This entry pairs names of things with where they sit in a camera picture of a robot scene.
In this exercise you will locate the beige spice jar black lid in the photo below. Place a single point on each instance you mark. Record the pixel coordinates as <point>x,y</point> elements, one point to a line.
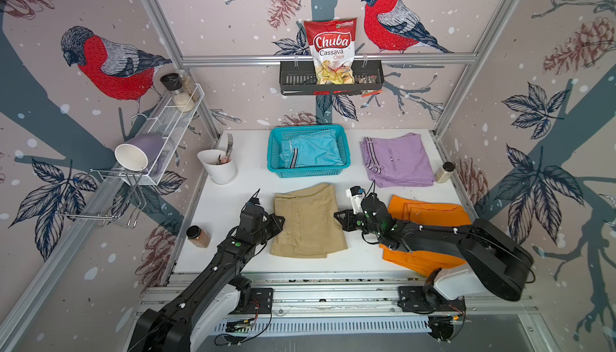
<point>444,173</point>

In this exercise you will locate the black lid jar on shelf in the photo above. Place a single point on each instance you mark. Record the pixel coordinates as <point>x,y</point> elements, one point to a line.
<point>172,82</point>

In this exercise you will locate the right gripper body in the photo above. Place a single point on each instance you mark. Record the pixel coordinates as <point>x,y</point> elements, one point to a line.
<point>362,224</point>

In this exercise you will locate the brown spice jar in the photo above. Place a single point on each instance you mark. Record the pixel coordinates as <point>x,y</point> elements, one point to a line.
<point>198,236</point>

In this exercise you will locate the wire cup holder rack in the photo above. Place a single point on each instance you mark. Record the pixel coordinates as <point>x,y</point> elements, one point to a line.
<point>103,197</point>

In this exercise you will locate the black wire wall basket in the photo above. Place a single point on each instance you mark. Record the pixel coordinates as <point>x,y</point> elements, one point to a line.
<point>305,79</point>

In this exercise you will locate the teal pants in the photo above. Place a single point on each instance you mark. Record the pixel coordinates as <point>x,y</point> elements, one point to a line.
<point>311,150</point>

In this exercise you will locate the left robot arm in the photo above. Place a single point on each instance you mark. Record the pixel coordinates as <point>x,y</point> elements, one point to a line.
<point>188,320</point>

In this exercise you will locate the orange pants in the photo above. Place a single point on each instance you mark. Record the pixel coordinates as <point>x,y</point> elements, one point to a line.
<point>424,213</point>

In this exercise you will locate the silver metal fork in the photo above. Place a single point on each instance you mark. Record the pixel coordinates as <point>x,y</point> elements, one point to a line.
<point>229,149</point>

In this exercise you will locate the Chuba cassava chips bag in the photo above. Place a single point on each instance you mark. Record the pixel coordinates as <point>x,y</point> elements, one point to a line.
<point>332,47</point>

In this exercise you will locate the glass jar on shelf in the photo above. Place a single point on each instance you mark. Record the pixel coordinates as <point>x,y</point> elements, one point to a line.
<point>189,85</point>

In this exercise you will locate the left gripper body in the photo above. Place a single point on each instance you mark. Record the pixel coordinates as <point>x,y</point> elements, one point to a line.
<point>269,227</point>

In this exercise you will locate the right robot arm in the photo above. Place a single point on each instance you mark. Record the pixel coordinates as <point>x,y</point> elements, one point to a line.
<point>495,262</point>

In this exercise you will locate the tan pants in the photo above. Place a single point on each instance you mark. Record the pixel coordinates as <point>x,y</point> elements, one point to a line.
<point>310,229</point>

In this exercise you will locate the teal plastic basket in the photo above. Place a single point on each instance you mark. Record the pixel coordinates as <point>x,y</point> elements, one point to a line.
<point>286,133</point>

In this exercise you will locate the white utensil holder cup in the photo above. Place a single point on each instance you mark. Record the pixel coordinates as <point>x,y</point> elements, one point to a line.
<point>220,170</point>

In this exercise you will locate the white wire wall shelf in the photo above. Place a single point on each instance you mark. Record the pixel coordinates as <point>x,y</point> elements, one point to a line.
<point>170,122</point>

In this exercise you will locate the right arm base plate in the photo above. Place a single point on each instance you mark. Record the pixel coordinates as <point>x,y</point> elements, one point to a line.
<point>426,301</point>

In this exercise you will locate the purple pants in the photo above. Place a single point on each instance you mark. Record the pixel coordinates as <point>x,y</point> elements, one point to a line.
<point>397,162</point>

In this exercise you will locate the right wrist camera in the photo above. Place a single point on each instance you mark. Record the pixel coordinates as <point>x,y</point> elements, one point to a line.
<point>356,195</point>

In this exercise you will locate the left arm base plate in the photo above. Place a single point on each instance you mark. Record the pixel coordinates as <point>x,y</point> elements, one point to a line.
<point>255,301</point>

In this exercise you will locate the purple white cup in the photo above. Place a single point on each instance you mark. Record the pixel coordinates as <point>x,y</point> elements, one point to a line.
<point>140,152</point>

